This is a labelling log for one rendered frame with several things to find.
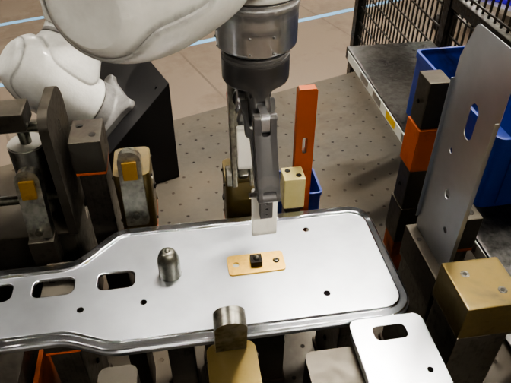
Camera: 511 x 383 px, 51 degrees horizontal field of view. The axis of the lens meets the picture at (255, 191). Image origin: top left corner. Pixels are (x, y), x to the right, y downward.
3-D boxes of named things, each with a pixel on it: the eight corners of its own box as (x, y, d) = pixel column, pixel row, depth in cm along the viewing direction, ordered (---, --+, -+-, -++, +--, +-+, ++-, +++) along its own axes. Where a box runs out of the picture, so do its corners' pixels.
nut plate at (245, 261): (229, 276, 77) (229, 270, 76) (226, 257, 79) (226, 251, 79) (286, 270, 78) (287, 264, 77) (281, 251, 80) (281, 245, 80)
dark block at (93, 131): (113, 314, 108) (66, 143, 81) (115, 288, 114) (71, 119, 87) (138, 311, 109) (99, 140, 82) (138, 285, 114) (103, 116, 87)
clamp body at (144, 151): (141, 324, 107) (109, 178, 83) (142, 283, 115) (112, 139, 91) (175, 320, 108) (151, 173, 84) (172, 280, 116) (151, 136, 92)
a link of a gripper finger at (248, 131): (272, 98, 61) (274, 95, 60) (282, 194, 61) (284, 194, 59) (239, 101, 61) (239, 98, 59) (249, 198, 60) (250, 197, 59)
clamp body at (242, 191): (230, 321, 107) (223, 184, 85) (224, 284, 115) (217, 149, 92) (261, 317, 108) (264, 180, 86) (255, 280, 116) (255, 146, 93)
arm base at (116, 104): (64, 137, 146) (46, 128, 142) (113, 74, 143) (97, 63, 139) (81, 172, 134) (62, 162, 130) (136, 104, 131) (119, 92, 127)
